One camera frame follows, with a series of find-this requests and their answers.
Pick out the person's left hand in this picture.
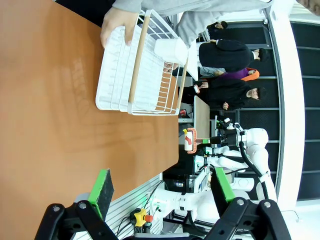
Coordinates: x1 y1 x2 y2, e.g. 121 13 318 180
163 62 180 72

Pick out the white drip tray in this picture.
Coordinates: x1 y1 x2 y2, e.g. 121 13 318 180
95 24 161 113

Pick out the person in black holding roller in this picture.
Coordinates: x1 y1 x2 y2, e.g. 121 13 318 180
181 78 268 112

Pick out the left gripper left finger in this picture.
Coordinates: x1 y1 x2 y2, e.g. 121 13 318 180
34 168 119 240

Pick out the person's right hand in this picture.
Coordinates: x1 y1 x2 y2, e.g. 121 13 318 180
100 6 140 49

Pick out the brown background table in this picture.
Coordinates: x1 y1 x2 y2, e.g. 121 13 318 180
193 96 211 141

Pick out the person in black with glasses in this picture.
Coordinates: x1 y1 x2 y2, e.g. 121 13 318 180
199 39 270 74

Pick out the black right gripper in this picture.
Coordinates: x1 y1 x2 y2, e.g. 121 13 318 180
200 131 238 149

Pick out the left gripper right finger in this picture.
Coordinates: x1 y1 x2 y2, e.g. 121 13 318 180
203 166 293 240

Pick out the yellow red emergency stop button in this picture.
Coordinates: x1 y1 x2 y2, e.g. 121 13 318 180
131 208 155 224

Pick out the aluminium profile frame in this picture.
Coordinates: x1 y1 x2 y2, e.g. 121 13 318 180
74 173 165 240

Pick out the small person in black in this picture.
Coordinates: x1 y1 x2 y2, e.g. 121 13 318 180
206 20 229 33

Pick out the white wire dish rack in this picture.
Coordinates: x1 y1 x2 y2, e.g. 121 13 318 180
95 9 190 117

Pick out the person in purple, orange hood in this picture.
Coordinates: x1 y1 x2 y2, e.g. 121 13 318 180
198 66 261 83

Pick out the white utensil holder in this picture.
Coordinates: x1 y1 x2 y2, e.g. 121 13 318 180
153 37 189 65

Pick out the person's left forearm grey sleeve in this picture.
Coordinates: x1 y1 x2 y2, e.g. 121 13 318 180
174 11 211 50

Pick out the person in grey hoodie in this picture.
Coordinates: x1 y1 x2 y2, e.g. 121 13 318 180
54 0 276 50

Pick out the person's right forearm grey sleeve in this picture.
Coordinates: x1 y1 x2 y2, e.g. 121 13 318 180
111 0 176 16

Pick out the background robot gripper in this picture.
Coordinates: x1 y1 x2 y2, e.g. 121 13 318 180
215 116 237 131

